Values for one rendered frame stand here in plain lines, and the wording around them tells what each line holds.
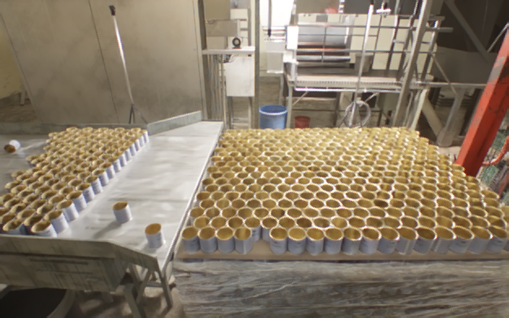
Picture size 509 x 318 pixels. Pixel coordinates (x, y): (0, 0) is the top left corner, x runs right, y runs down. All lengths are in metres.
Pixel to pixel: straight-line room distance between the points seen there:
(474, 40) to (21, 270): 5.32
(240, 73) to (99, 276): 3.02
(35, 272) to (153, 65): 2.75
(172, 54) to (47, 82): 1.82
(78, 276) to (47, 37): 3.40
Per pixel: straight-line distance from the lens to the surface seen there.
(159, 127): 2.21
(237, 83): 3.80
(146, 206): 1.40
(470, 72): 5.22
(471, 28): 5.02
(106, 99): 4.13
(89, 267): 1.37
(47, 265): 1.49
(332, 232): 1.10
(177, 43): 3.56
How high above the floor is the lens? 1.90
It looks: 29 degrees down
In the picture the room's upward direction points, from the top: straight up
